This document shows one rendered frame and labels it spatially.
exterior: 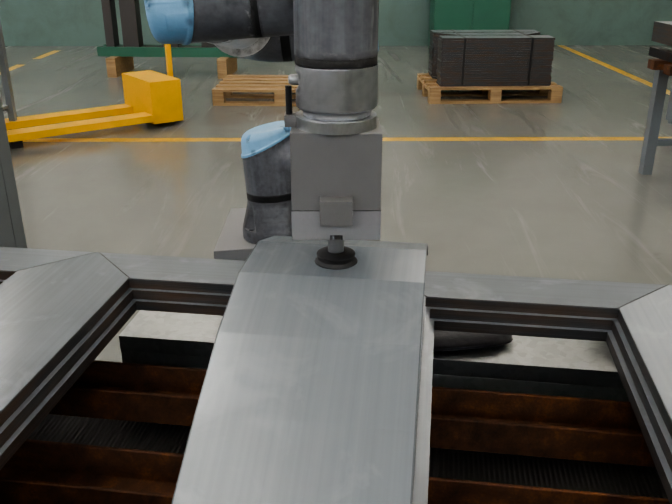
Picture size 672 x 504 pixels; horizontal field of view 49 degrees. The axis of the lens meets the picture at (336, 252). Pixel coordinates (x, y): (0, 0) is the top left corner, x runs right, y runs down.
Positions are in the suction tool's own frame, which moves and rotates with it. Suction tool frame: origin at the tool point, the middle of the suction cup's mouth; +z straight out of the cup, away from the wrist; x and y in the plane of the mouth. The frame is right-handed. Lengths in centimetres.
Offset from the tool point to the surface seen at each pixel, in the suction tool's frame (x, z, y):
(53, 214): 300, 104, -148
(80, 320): 19.4, 15.9, -34.0
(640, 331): 15.8, 15.9, 39.6
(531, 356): 40, 34, 33
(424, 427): -0.4, 18.8, 9.8
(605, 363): 37, 34, 45
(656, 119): 371, 69, 196
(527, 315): 23.5, 17.5, 27.0
